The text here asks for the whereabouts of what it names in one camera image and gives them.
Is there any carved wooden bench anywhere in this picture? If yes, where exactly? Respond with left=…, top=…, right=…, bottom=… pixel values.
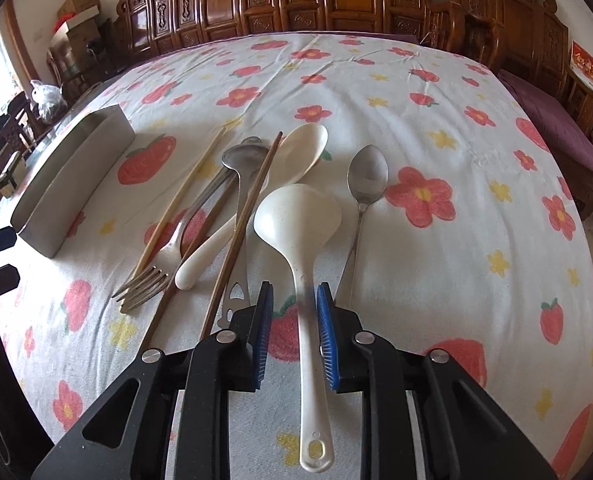
left=114, top=0, right=430, bottom=63

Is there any steel rectangular utensil tray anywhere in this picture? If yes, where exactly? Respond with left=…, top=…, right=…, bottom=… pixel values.
left=10, top=105, right=135, bottom=258

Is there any purple seat cushion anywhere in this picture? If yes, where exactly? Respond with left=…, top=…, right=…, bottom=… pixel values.
left=498, top=70, right=593, bottom=172

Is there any steel spoon with holed handle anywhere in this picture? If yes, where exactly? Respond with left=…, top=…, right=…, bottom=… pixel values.
left=217, top=140, right=268, bottom=328

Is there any floral strawberry tablecloth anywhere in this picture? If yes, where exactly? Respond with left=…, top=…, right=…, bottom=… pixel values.
left=0, top=32, right=593, bottom=479

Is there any steel fork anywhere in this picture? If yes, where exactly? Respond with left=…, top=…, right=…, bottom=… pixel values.
left=113, top=167, right=234, bottom=313

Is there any dark wooden chopstick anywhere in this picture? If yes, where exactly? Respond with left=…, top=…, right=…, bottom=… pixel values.
left=137, top=179, right=237, bottom=354
left=200, top=131, right=283, bottom=340

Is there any cream plastic spoon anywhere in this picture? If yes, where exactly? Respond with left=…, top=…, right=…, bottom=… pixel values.
left=174, top=122, right=330, bottom=292

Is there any light bamboo chopstick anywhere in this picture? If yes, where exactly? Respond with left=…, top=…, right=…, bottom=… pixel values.
left=116, top=127, right=227, bottom=295

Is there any red calendar card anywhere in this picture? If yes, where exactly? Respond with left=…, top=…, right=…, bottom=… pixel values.
left=571, top=41, right=593, bottom=88

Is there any cardboard boxes stack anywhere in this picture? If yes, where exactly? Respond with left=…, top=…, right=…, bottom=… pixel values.
left=49, top=0, right=101, bottom=58

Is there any steel spoon on right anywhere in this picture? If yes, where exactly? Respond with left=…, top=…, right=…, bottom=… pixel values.
left=335, top=144, right=389, bottom=309

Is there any cream plastic ladle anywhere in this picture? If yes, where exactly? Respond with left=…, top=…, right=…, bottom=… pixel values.
left=254, top=183, right=342, bottom=474

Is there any carved wooden armchair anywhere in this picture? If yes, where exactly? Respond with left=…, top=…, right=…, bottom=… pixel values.
left=424, top=0, right=593, bottom=218

